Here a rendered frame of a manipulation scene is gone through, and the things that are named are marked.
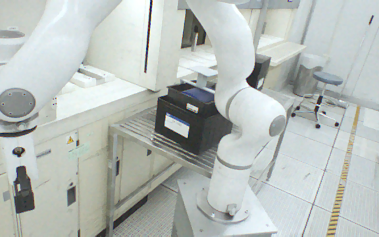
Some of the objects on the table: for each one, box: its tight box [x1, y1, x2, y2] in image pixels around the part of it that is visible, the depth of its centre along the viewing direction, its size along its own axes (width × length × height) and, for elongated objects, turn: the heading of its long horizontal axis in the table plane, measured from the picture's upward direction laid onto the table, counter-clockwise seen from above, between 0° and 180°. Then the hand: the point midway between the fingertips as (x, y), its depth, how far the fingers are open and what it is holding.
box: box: [245, 53, 272, 92], centre depth 217 cm, size 29×29×25 cm
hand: (21, 192), depth 60 cm, fingers open, 8 cm apart
